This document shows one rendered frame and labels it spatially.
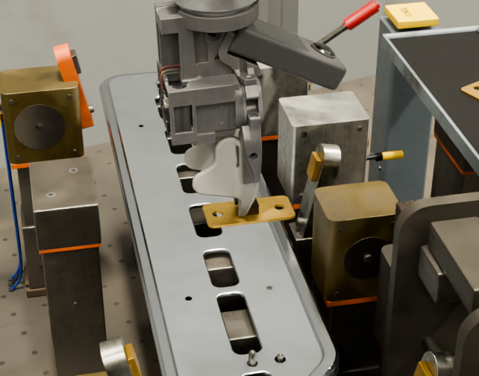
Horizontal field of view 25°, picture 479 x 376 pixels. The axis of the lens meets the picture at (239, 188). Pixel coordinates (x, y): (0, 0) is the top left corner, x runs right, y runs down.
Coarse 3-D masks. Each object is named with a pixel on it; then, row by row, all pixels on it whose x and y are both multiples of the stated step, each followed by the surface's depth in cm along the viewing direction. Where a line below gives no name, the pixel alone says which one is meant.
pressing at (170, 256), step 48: (144, 96) 164; (144, 144) 152; (144, 192) 142; (144, 240) 133; (192, 240) 132; (240, 240) 132; (288, 240) 132; (144, 288) 125; (192, 288) 124; (240, 288) 124; (288, 288) 124; (192, 336) 117; (288, 336) 117
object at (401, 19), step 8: (392, 8) 152; (400, 8) 152; (408, 8) 152; (416, 8) 152; (424, 8) 152; (392, 16) 150; (400, 16) 150; (408, 16) 150; (416, 16) 150; (424, 16) 150; (432, 16) 150; (400, 24) 149; (408, 24) 149; (416, 24) 149; (424, 24) 149; (432, 24) 150
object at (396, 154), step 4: (380, 152) 149; (384, 152) 149; (388, 152) 149; (392, 152) 149; (396, 152) 149; (400, 152) 149; (368, 156) 149; (372, 156) 149; (376, 156) 149; (380, 156) 149; (384, 156) 149; (388, 156) 149; (392, 156) 149; (396, 156) 149; (400, 156) 149; (376, 160) 149; (380, 160) 149
